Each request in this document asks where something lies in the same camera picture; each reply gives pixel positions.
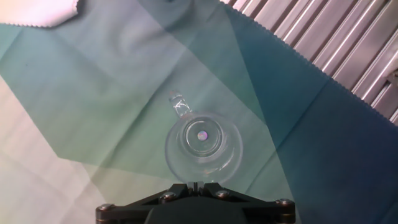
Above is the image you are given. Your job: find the clear glass cup with handle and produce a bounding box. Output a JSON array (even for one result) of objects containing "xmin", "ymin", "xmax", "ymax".
[{"xmin": 164, "ymin": 90, "xmax": 244, "ymax": 186}]

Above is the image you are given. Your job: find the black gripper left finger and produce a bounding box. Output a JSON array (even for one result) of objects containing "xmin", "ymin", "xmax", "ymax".
[{"xmin": 95, "ymin": 182, "xmax": 196, "ymax": 224}]

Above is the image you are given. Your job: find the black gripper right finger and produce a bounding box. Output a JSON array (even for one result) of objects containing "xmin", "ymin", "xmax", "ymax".
[{"xmin": 196, "ymin": 182, "xmax": 296, "ymax": 224}]

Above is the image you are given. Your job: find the blue green white tablecloth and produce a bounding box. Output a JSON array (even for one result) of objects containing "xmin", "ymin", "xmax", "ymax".
[{"xmin": 0, "ymin": 0, "xmax": 398, "ymax": 224}]

